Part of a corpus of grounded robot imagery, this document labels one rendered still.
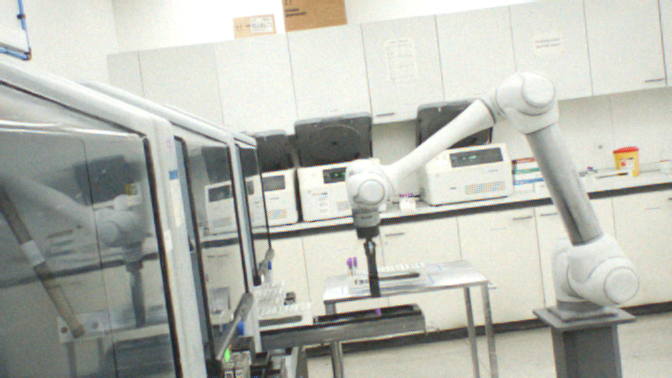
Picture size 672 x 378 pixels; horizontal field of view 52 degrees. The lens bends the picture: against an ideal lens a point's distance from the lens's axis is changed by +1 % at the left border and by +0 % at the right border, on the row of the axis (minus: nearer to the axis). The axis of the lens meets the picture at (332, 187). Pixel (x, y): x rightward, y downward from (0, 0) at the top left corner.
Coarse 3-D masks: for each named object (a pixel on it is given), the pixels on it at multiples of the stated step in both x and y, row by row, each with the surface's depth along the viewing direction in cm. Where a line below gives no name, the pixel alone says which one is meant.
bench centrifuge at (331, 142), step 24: (312, 120) 462; (336, 120) 462; (360, 120) 466; (312, 144) 481; (336, 144) 484; (360, 144) 487; (312, 168) 455; (336, 168) 453; (312, 192) 448; (336, 192) 448; (312, 216) 448; (336, 216) 449
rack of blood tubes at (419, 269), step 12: (408, 264) 262; (420, 264) 259; (348, 276) 253; (360, 276) 253; (384, 276) 263; (396, 276) 263; (408, 276) 262; (420, 276) 253; (348, 288) 253; (360, 288) 253
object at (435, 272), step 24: (432, 264) 289; (456, 264) 283; (336, 288) 264; (384, 288) 254; (408, 288) 248; (432, 288) 247; (456, 288) 247; (480, 288) 249; (336, 312) 291; (336, 360) 249
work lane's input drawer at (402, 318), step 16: (416, 304) 223; (320, 320) 224; (336, 320) 221; (352, 320) 214; (368, 320) 214; (384, 320) 213; (400, 320) 214; (416, 320) 214; (432, 320) 225; (272, 336) 213; (288, 336) 213; (304, 336) 213; (320, 336) 213; (336, 336) 213; (352, 336) 214; (368, 336) 214
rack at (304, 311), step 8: (296, 304) 224; (304, 304) 223; (264, 312) 220; (272, 312) 217; (280, 312) 216; (288, 312) 215; (296, 312) 215; (304, 312) 215; (264, 320) 224; (272, 320) 224; (280, 320) 224; (288, 320) 224; (296, 320) 224; (304, 320) 215; (264, 328) 215; (272, 328) 215
